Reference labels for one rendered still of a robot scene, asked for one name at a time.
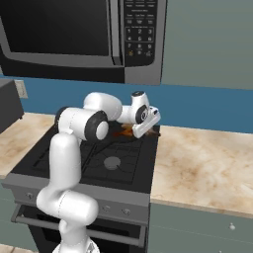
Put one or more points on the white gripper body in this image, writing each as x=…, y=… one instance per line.
x=146, y=125

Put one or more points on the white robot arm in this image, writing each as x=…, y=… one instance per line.
x=64, y=158

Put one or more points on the brown chicken piece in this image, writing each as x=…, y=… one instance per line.
x=126, y=131

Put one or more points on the black gas hob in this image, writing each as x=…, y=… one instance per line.
x=131, y=164

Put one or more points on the black steel microwave oven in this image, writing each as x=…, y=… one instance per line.
x=143, y=70

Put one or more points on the grey hob knob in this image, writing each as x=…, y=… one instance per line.
x=126, y=211
x=106, y=208
x=29, y=195

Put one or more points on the grey-green drawer front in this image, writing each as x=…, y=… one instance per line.
x=197, y=227

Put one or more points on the black oven door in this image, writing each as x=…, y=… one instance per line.
x=112, y=240

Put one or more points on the microwave door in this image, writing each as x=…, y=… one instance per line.
x=56, y=29

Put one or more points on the white drawer knob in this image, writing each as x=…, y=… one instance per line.
x=232, y=226

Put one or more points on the black boxy appliance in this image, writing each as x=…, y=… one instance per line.
x=8, y=105

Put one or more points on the grey-green base cupboard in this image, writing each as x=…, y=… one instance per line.
x=13, y=217

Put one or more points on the grey-green wall cupboard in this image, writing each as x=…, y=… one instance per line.
x=210, y=39

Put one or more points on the white wall socket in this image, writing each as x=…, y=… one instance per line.
x=21, y=89

